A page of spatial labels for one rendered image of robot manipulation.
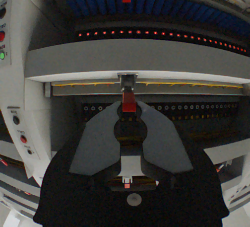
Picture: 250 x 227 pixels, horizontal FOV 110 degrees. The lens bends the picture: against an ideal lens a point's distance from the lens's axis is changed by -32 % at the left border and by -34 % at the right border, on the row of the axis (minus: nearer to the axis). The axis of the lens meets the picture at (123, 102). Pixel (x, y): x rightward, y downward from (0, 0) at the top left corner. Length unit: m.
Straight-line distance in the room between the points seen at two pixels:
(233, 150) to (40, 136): 0.43
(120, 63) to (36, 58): 0.13
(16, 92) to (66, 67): 0.11
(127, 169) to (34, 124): 0.19
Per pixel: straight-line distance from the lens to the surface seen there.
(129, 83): 0.20
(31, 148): 0.29
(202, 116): 0.43
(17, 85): 0.24
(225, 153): 0.35
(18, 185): 0.59
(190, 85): 0.24
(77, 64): 0.18
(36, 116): 0.25
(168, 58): 0.18
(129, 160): 0.25
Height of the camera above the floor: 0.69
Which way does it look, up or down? 22 degrees up
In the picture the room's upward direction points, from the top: 179 degrees clockwise
